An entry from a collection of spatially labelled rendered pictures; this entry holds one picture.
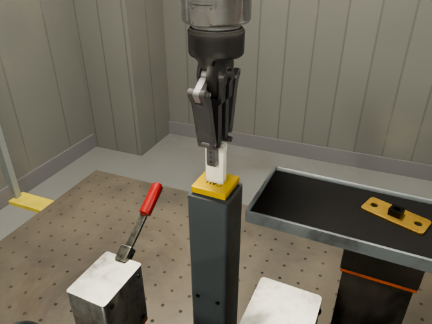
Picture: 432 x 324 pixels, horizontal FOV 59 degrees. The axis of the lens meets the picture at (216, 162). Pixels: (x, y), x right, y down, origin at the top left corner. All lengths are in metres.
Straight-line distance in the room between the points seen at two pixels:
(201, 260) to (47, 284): 0.57
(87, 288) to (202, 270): 0.20
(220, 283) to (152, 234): 0.56
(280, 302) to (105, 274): 0.26
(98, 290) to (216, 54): 0.36
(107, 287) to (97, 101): 2.69
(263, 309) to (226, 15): 0.35
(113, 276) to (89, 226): 0.71
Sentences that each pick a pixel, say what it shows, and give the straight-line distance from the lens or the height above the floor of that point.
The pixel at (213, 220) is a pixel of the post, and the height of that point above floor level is 1.10.
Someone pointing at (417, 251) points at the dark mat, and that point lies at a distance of 0.53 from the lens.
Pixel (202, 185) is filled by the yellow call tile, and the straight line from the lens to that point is 0.60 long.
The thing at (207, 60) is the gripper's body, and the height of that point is 1.36.
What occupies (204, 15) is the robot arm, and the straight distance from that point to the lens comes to 0.48.
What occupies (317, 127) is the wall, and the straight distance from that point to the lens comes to 3.06.
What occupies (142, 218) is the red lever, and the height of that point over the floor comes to 1.10.
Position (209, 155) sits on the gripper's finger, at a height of 1.21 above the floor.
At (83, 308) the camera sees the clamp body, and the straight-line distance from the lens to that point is 0.60.
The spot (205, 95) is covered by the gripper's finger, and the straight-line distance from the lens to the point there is 0.48.
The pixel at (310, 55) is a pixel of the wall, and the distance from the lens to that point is 2.90.
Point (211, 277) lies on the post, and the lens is 0.70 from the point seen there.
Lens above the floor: 1.48
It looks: 29 degrees down
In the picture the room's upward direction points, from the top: straight up
